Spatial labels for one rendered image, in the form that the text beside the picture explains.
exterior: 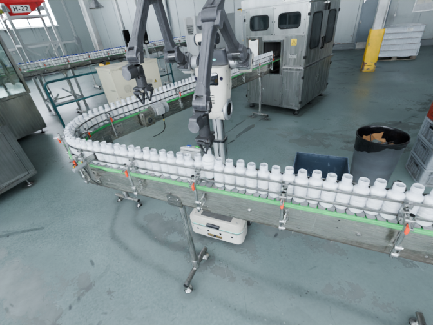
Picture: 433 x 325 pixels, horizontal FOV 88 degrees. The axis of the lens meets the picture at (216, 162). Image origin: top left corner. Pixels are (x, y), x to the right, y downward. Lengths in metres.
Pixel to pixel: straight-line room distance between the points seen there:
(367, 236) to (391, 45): 9.32
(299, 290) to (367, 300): 0.45
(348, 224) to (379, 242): 0.15
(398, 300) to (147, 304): 1.80
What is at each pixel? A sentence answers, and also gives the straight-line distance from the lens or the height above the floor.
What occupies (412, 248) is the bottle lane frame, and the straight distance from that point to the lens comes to 1.29.
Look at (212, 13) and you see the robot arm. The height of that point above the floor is 1.79.
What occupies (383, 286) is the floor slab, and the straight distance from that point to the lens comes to 2.25.
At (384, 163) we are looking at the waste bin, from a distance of 2.75.
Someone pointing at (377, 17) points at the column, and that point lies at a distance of 8.58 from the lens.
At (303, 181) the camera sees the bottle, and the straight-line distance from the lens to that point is 1.07.
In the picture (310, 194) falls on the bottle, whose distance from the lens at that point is 1.12.
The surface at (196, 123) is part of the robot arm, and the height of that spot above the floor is 1.39.
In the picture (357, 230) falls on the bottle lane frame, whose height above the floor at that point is 0.93.
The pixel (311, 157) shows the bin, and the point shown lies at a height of 0.92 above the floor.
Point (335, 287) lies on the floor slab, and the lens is 2.12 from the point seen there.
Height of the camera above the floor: 1.77
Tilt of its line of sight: 32 degrees down
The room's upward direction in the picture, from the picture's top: 7 degrees counter-clockwise
